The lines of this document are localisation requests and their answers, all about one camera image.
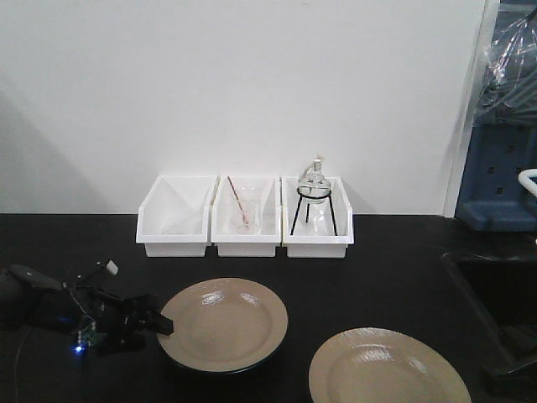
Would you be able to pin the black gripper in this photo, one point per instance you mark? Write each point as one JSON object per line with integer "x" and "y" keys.
{"x": 109, "y": 324}

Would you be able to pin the beige round plate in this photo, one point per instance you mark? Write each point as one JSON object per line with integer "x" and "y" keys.
{"x": 224, "y": 325}
{"x": 370, "y": 364}

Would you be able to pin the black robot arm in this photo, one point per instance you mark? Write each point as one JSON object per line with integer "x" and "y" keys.
{"x": 31, "y": 298}

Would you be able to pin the white storage bin left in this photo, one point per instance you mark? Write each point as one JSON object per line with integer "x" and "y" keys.
{"x": 174, "y": 217}

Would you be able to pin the white storage bin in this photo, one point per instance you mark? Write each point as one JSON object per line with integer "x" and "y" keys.
{"x": 174, "y": 217}
{"x": 316, "y": 239}
{"x": 265, "y": 190}

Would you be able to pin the clear glass beaker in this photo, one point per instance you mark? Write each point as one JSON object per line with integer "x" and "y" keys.
{"x": 236, "y": 220}

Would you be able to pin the white storage bin right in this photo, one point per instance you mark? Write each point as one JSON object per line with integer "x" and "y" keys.
{"x": 316, "y": 239}

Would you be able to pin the white storage bin middle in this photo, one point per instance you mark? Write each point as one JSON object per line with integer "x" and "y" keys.
{"x": 265, "y": 190}

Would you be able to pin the clear glass flask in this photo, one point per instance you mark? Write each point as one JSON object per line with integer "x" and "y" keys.
{"x": 313, "y": 185}

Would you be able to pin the black lab sink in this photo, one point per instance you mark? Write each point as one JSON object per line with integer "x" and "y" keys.
{"x": 502, "y": 292}

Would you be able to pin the blue pegboard drying rack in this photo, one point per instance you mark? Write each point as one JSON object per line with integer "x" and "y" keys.
{"x": 490, "y": 198}

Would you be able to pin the white lab faucet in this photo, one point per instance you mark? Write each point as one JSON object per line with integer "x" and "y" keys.
{"x": 527, "y": 179}

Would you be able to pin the clear plastic bag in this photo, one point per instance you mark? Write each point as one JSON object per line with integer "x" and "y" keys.
{"x": 508, "y": 94}

